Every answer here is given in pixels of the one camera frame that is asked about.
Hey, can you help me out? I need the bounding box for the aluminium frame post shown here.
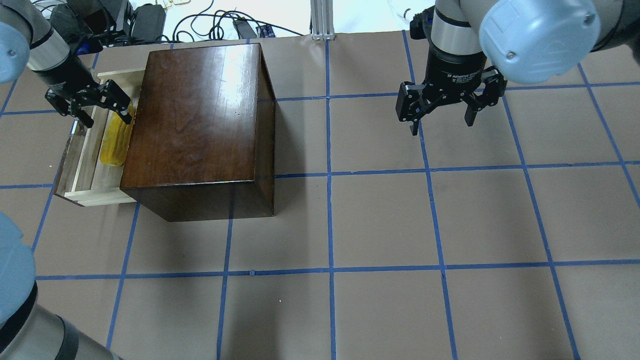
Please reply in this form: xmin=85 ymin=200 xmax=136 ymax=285
xmin=310 ymin=0 xmax=336 ymax=41

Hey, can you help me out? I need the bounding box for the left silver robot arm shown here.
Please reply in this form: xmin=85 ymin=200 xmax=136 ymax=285
xmin=1 ymin=0 xmax=133 ymax=360

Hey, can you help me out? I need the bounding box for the yellow plastic corn cob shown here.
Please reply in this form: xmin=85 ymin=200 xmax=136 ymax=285
xmin=99 ymin=112 xmax=134 ymax=167

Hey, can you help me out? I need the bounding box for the wooden drawer with white handle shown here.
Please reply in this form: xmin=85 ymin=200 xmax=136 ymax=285
xmin=52 ymin=68 xmax=146 ymax=207

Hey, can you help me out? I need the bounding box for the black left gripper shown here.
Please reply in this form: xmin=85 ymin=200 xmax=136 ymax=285
xmin=45 ymin=70 xmax=133 ymax=129

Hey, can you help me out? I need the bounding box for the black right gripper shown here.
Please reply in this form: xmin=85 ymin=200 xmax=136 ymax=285
xmin=395 ymin=47 xmax=506 ymax=136

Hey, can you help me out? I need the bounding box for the dark wooden drawer cabinet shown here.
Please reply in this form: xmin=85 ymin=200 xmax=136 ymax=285
xmin=119 ymin=43 xmax=277 ymax=223

